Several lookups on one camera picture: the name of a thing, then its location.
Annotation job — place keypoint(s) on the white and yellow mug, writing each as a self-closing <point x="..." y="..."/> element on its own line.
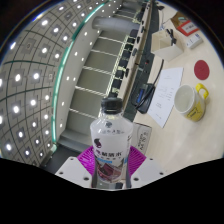
<point x="188" y="101"/>

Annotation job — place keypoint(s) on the row of black office chairs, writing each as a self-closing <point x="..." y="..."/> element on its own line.
<point x="126" y="53"/>

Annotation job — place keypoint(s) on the flat round red coaster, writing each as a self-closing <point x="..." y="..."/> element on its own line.
<point x="201" y="70"/>

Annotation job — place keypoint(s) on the long curved conference desk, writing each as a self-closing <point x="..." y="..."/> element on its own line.
<point x="146" y="50"/>

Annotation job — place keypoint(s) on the brown red-labelled cardboard box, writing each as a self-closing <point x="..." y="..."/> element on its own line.
<point x="186" y="26"/>

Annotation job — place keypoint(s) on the clear black-capped water bottle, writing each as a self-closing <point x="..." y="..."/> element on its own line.
<point x="111" y="140"/>

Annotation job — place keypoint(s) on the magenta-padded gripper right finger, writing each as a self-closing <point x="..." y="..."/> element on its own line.
<point x="148" y="170"/>

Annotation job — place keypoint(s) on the white desk organizer box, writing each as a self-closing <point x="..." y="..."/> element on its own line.
<point x="163" y="48"/>

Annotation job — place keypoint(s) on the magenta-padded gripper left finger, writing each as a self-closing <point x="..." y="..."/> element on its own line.
<point x="71" y="170"/>

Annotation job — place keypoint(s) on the white printed paper sheet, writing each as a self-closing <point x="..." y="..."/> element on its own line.
<point x="165" y="95"/>

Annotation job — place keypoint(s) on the small white packet box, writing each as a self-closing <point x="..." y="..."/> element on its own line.
<point x="194" y="40"/>

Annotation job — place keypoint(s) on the black desk console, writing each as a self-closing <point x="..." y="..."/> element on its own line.
<point x="145" y="98"/>

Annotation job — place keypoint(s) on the group of ceiling lights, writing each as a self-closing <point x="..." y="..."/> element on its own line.
<point x="33" y="76"/>

